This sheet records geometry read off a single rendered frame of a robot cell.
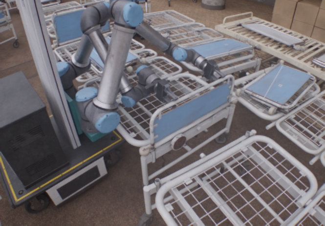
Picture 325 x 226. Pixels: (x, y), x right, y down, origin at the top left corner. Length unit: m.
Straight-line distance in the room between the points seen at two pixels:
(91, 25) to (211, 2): 4.98
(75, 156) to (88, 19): 0.94
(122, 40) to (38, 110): 0.60
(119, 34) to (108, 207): 1.22
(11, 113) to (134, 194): 1.04
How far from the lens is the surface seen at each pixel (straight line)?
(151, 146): 1.43
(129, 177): 1.94
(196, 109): 1.55
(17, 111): 1.42
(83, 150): 1.76
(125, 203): 1.82
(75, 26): 3.05
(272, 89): 2.05
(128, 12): 1.17
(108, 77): 1.26
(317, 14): 4.63
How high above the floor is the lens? 1.59
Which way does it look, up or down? 38 degrees down
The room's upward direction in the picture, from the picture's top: straight up
